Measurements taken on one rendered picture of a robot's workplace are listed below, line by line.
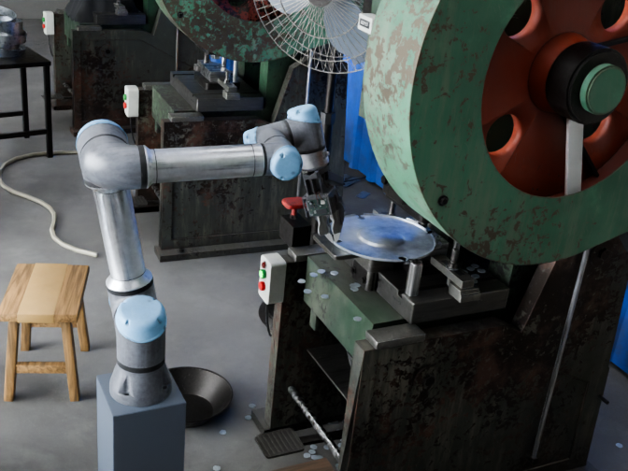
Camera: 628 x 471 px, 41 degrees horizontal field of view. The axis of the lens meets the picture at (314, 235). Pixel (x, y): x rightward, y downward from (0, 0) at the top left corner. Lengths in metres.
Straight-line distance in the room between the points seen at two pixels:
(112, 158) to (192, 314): 1.58
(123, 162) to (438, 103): 0.69
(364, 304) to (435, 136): 0.71
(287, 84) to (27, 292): 1.49
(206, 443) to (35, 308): 0.67
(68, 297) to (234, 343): 0.70
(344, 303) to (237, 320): 1.14
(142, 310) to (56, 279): 0.91
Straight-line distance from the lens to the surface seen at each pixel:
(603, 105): 1.76
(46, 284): 2.88
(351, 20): 2.83
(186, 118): 3.57
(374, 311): 2.16
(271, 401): 2.67
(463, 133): 1.64
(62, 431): 2.77
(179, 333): 3.23
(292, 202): 2.46
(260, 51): 3.37
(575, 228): 1.94
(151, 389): 2.08
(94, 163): 1.87
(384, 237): 2.23
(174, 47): 5.35
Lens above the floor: 1.70
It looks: 25 degrees down
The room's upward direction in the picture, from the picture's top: 6 degrees clockwise
